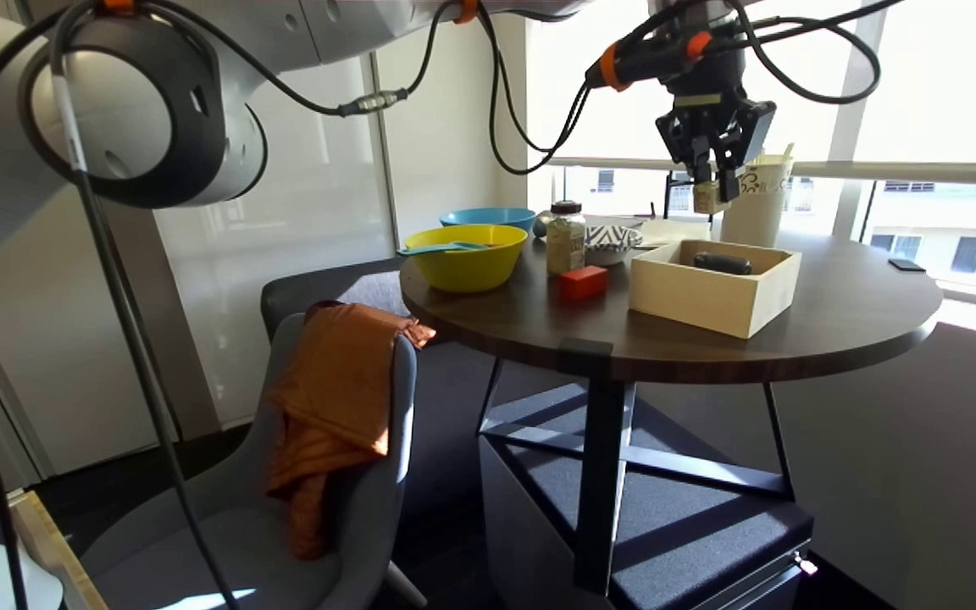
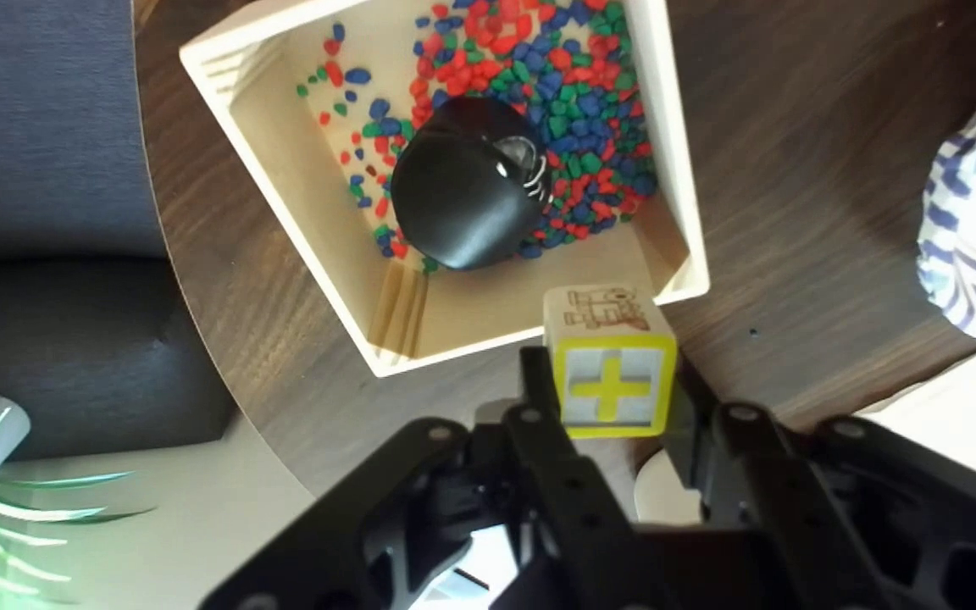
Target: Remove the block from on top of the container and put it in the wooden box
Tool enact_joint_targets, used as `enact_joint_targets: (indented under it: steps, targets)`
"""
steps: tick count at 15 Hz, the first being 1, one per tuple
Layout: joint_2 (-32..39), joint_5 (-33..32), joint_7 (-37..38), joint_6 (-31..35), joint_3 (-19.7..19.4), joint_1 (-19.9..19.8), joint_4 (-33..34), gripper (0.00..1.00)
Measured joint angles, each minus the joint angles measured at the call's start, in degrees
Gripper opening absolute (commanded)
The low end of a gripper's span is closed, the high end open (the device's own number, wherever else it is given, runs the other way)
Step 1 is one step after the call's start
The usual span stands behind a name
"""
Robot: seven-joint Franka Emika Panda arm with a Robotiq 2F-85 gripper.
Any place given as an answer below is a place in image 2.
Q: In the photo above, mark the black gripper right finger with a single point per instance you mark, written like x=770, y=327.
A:
x=746, y=477

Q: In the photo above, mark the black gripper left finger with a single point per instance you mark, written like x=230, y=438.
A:
x=556, y=451

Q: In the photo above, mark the yellow wooden block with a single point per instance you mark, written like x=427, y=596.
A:
x=612, y=378

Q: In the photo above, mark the light wooden box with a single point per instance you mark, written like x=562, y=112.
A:
x=297, y=224

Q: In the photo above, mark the white paper sheet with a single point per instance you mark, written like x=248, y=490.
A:
x=964, y=420

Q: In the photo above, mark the black rounded object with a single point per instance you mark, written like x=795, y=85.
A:
x=457, y=198

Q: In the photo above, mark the multicoloured pebbles pile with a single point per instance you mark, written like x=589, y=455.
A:
x=556, y=80

